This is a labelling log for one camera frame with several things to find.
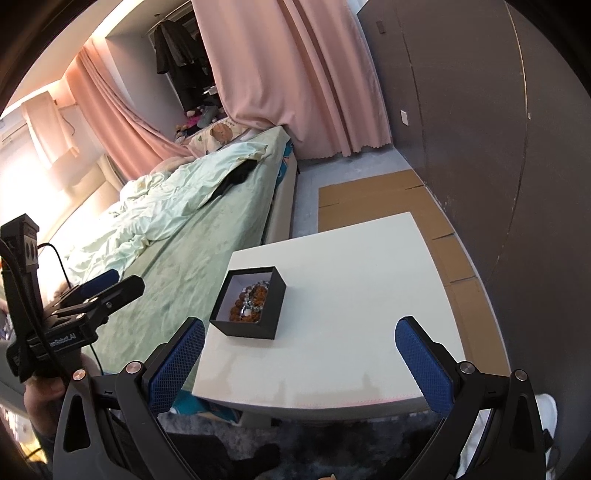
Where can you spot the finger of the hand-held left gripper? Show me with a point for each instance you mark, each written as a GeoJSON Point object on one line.
{"type": "Point", "coordinates": [99, 279]}
{"type": "Point", "coordinates": [117, 290]}

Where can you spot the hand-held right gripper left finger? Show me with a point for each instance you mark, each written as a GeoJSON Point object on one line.
{"type": "Point", "coordinates": [178, 364]}

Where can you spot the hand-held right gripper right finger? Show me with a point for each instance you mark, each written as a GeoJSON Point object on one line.
{"type": "Point", "coordinates": [425, 364]}

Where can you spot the black jewelry box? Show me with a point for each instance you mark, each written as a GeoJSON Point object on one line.
{"type": "Point", "coordinates": [272, 309]}

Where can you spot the person's left hand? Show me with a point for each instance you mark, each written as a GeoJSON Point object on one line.
{"type": "Point", "coordinates": [44, 399]}

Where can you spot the bed with green sheet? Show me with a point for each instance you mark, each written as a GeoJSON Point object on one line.
{"type": "Point", "coordinates": [194, 249]}

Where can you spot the dark grey shaggy rug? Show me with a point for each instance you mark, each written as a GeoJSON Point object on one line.
{"type": "Point", "coordinates": [369, 438]}

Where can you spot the light green duvet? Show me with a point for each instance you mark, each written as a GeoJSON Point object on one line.
{"type": "Point", "coordinates": [152, 203]}

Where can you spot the dark cloth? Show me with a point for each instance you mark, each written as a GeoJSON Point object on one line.
{"type": "Point", "coordinates": [217, 457]}

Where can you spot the white table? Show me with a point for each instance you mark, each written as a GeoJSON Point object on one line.
{"type": "Point", "coordinates": [360, 286]}

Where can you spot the white fabric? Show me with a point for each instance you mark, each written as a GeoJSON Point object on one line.
{"type": "Point", "coordinates": [547, 410]}

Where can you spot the pink curtain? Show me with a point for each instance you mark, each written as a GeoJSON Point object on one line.
{"type": "Point", "coordinates": [120, 120]}
{"type": "Point", "coordinates": [286, 69]}

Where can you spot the black garment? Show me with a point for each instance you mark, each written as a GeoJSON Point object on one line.
{"type": "Point", "coordinates": [235, 177]}

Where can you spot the white air conditioner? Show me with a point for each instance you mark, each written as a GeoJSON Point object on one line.
{"type": "Point", "coordinates": [14, 131]}

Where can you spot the flattened cardboard sheet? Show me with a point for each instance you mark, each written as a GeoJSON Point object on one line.
{"type": "Point", "coordinates": [364, 198]}

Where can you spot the cream printed pillow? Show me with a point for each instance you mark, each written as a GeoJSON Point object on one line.
{"type": "Point", "coordinates": [217, 134]}

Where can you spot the pile of plush toys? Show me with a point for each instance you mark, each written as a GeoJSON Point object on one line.
{"type": "Point", "coordinates": [203, 117]}

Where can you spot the hanging dark clothes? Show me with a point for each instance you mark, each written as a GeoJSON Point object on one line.
{"type": "Point", "coordinates": [171, 50]}

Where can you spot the white wall switch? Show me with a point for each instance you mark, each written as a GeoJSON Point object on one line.
{"type": "Point", "coordinates": [405, 118]}

